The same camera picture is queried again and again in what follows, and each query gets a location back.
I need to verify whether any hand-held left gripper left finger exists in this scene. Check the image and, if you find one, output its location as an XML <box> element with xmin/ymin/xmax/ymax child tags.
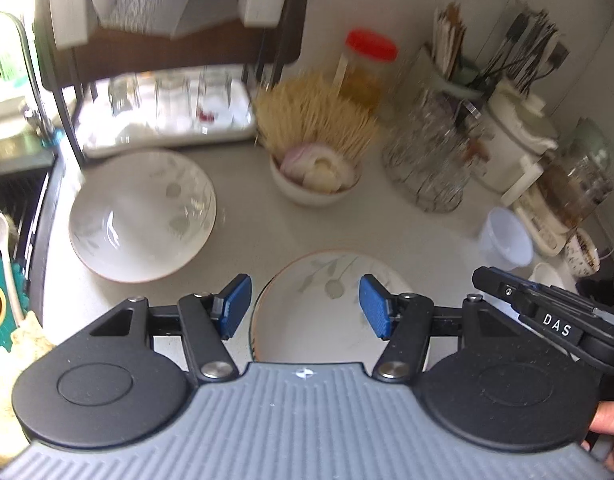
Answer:
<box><xmin>89</xmin><ymin>273</ymin><xmax>252</xmax><ymax>382</ymax></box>

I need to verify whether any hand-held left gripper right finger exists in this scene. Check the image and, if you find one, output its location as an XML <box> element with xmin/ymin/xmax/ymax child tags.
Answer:
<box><xmin>358</xmin><ymin>274</ymin><xmax>525</xmax><ymax>382</ymax></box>

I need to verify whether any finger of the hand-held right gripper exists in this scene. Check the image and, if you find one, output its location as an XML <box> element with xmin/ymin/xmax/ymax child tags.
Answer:
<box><xmin>473</xmin><ymin>266</ymin><xmax>538</xmax><ymax>311</ymax></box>

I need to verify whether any floral plate with brown rim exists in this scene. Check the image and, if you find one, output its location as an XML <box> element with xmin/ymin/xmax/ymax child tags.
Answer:
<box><xmin>249</xmin><ymin>250</ymin><xmax>422</xmax><ymax>363</ymax></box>

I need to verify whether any person's right hand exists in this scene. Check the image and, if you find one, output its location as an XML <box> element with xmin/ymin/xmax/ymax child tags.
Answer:
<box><xmin>588</xmin><ymin>399</ymin><xmax>614</xmax><ymax>471</ymax></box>

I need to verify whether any white tea maker base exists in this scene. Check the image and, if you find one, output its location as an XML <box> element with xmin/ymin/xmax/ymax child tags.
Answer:
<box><xmin>512</xmin><ymin>195</ymin><xmax>572</xmax><ymax>258</ymax></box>

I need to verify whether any small patterned bowl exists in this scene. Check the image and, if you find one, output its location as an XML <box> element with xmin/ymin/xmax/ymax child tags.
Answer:
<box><xmin>564</xmin><ymin>227</ymin><xmax>602</xmax><ymax>278</ymax></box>

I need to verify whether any glass teapot with tea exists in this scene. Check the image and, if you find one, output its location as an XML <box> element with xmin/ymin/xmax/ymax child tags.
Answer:
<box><xmin>537</xmin><ymin>120</ymin><xmax>614</xmax><ymax>233</ymax></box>

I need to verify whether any small white bowl brown base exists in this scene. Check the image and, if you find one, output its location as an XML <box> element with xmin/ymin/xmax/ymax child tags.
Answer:
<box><xmin>269</xmin><ymin>152</ymin><xmax>362</xmax><ymax>209</ymax></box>

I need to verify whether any large floral bowl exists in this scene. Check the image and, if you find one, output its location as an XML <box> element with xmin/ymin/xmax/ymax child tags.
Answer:
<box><xmin>68</xmin><ymin>149</ymin><xmax>218</xmax><ymax>283</ymax></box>

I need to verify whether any garlic bulb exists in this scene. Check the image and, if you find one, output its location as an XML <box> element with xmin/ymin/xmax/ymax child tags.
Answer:
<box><xmin>307</xmin><ymin>152</ymin><xmax>358</xmax><ymax>192</ymax></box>

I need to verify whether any purple onion half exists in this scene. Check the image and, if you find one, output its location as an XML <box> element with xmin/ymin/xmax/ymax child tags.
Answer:
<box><xmin>281</xmin><ymin>144</ymin><xmax>328</xmax><ymax>181</ymax></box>

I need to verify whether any cluster of clear glass cups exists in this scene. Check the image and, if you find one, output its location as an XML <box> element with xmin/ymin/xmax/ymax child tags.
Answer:
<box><xmin>392</xmin><ymin>87</ymin><xmax>475</xmax><ymax>196</ymax></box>

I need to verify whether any white drying tray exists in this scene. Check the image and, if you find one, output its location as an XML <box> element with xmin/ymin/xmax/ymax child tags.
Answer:
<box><xmin>82</xmin><ymin>80</ymin><xmax>258</xmax><ymax>158</ymax></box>

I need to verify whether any bundle of bamboo skewers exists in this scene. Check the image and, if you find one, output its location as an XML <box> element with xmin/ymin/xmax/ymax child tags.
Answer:
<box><xmin>254</xmin><ymin>72</ymin><xmax>382</xmax><ymax>161</ymax></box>

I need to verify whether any white utensil holder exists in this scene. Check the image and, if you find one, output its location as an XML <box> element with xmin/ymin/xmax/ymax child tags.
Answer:
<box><xmin>412</xmin><ymin>42</ymin><xmax>482</xmax><ymax>106</ymax></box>

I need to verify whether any clear drinking glass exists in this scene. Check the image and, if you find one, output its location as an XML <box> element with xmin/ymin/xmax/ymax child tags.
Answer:
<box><xmin>197</xmin><ymin>67</ymin><xmax>232</xmax><ymax>123</ymax></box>
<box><xmin>154</xmin><ymin>72</ymin><xmax>192</xmax><ymax>128</ymax></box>
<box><xmin>108</xmin><ymin>75</ymin><xmax>142</xmax><ymax>116</ymax></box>

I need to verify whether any yellow cloth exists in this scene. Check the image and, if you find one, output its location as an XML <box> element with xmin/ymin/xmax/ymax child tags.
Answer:
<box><xmin>0</xmin><ymin>310</ymin><xmax>58</xmax><ymax>456</ymax></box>

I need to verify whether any green sink strainer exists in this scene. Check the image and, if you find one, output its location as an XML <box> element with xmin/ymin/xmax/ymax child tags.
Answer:
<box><xmin>0</xmin><ymin>257</ymin><xmax>32</xmax><ymax>351</ymax></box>

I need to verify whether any dark kitchen sink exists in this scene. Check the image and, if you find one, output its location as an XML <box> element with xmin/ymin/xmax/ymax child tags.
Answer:
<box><xmin>0</xmin><ymin>145</ymin><xmax>64</xmax><ymax>281</ymax></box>

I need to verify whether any bundle of wooden chopsticks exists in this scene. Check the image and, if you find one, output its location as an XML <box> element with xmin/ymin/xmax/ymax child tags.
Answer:
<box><xmin>433</xmin><ymin>2</ymin><xmax>468</xmax><ymax>81</ymax></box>

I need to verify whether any glass jar with red lid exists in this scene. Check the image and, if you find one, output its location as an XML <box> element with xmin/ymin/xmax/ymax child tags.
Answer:
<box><xmin>337</xmin><ymin>29</ymin><xmax>398</xmax><ymax>111</ymax></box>

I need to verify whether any dark metal dish rack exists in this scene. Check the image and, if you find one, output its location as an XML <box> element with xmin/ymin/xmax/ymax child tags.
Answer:
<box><xmin>34</xmin><ymin>0</ymin><xmax>312</xmax><ymax>166</ymax></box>

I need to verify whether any metal faucet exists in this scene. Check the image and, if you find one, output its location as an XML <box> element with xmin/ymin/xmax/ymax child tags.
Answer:
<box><xmin>0</xmin><ymin>10</ymin><xmax>55</xmax><ymax>147</ymax></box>

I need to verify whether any round metal wire rack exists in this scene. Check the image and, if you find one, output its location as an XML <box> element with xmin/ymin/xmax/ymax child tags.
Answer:
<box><xmin>382</xmin><ymin>95</ymin><xmax>478</xmax><ymax>213</ymax></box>

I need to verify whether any white electric pot with handle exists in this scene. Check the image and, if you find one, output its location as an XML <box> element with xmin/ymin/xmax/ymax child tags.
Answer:
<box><xmin>469</xmin><ymin>80</ymin><xmax>560</xmax><ymax>206</ymax></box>

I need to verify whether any bundle of black-handled utensils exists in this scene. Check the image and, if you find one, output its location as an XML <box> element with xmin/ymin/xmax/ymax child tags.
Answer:
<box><xmin>479</xmin><ymin>10</ymin><xmax>570</xmax><ymax>96</ymax></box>

